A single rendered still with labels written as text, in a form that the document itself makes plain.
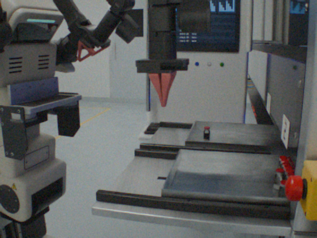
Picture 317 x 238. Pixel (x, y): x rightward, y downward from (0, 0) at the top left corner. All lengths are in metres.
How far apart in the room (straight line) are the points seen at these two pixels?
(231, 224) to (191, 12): 0.41
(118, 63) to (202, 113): 4.99
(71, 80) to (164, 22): 6.38
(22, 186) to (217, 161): 0.59
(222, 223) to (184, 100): 1.02
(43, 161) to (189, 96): 0.78
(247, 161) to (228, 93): 0.71
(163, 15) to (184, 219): 0.40
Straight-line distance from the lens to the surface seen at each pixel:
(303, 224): 0.62
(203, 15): 0.62
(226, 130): 1.22
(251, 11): 1.30
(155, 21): 0.63
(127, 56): 6.40
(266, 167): 0.90
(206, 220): 0.63
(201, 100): 1.56
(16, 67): 1.01
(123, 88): 6.49
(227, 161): 0.90
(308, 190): 0.50
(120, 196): 0.67
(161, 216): 0.64
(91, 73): 6.73
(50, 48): 1.10
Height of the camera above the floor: 1.21
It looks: 14 degrees down
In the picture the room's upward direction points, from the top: straight up
